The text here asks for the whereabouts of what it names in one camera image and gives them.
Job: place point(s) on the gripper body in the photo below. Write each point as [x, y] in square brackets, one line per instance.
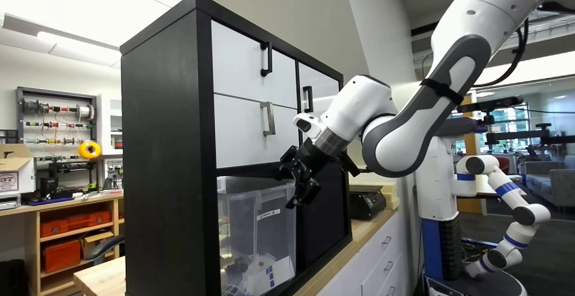
[311, 156]

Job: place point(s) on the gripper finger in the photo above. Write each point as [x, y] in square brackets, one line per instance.
[287, 163]
[305, 192]

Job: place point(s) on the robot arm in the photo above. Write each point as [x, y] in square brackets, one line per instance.
[462, 26]

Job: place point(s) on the black fabric storage box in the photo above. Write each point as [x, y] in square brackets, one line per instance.
[325, 224]

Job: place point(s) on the clear plastic storage box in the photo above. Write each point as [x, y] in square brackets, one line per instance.
[256, 237]

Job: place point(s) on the cardboard box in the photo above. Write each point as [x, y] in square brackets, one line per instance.
[15, 168]

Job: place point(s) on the black device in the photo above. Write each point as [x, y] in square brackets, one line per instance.
[366, 201]

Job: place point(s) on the narrow white cabinet door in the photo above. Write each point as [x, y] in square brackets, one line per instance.
[321, 87]

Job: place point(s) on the black cabinet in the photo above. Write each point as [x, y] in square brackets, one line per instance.
[166, 152]

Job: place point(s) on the white and blue mobile robot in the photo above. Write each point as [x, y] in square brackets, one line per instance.
[438, 188]

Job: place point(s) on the yellow spool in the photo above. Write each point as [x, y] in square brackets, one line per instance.
[89, 150]

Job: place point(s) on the office chair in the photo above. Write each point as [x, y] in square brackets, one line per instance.
[105, 247]

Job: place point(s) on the window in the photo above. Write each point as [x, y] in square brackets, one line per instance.
[510, 123]

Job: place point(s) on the wooden table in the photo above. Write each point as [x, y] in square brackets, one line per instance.
[101, 280]

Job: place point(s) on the long orange case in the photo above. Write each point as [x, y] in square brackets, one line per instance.
[74, 222]

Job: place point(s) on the grey sofa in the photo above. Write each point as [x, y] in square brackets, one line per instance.
[550, 179]

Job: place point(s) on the square orange case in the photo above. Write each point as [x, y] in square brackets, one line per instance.
[60, 255]

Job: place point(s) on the wooden workbench shelf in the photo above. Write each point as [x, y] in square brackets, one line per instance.
[31, 224]

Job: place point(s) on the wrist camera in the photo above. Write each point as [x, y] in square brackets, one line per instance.
[349, 163]

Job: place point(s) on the camera on mount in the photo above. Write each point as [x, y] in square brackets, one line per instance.
[489, 104]

